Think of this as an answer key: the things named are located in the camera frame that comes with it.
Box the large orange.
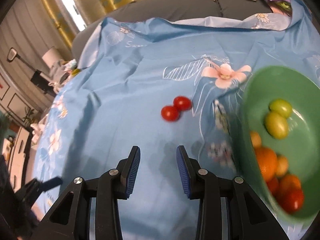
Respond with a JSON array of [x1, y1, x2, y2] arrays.
[[254, 147, 278, 182]]

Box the red cherry tomato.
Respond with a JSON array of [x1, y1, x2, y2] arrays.
[[161, 105, 180, 122], [173, 96, 192, 111]]

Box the yellow-green fruit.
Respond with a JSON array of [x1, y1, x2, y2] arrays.
[[264, 111, 289, 140]]

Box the green plastic bowl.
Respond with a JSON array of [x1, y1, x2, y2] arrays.
[[235, 66, 319, 225]]

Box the green tomato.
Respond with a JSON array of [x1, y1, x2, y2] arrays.
[[268, 99, 292, 119]]

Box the small orange fruit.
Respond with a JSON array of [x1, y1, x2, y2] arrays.
[[276, 154, 289, 178]]

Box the small red tomato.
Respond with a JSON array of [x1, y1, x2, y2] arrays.
[[279, 189, 304, 214]]

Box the light blue floral cloth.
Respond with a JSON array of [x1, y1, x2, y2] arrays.
[[33, 0, 319, 239]]

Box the white table lamp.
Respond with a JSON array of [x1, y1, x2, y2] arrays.
[[42, 47, 63, 68]]

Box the grey sofa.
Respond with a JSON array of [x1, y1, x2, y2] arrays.
[[71, 0, 276, 61]]

